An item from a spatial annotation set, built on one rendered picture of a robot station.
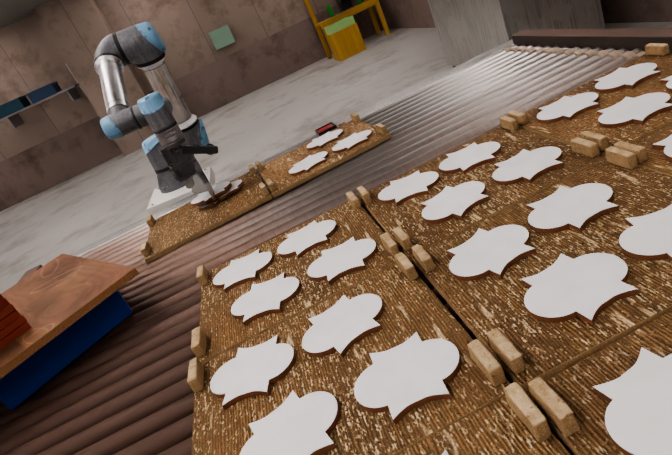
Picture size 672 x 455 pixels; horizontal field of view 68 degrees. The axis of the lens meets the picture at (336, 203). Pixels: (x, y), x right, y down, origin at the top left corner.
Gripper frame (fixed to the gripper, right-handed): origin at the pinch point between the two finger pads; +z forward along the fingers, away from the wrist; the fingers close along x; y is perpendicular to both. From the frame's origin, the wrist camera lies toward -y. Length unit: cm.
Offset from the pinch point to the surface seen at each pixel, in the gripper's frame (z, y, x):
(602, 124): 3, -63, 95
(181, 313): 5, 26, 55
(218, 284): 3, 16, 59
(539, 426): 1, 0, 132
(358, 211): 4, -19, 65
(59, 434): 6, 53, 69
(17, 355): -7, 54, 56
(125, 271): -7, 31, 46
